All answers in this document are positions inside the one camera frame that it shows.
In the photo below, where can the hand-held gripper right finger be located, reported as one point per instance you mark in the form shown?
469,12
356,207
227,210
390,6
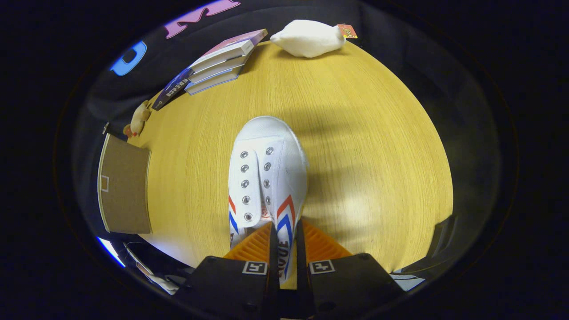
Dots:
351,284

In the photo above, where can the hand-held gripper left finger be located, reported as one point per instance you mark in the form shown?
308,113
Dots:
231,284

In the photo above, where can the white canvas shoe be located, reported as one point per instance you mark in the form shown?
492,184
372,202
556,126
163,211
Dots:
266,155

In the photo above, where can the brown fabric storage box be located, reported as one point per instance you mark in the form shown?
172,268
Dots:
126,186

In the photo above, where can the bright computer screen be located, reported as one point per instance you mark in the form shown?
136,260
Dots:
110,251

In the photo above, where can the brown plush dog toy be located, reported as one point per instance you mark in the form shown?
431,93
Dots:
138,118

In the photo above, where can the dark blue book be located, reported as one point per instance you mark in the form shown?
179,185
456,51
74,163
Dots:
171,91

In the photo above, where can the light blue book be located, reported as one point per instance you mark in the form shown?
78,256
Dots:
211,82

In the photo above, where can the black backdrop cloth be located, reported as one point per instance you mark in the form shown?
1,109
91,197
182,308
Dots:
466,111

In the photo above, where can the grey book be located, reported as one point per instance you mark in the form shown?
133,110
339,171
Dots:
218,69

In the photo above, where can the pink cover book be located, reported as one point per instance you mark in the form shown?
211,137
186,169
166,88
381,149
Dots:
231,46

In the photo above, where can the white plush toy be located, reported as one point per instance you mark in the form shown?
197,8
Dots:
309,39

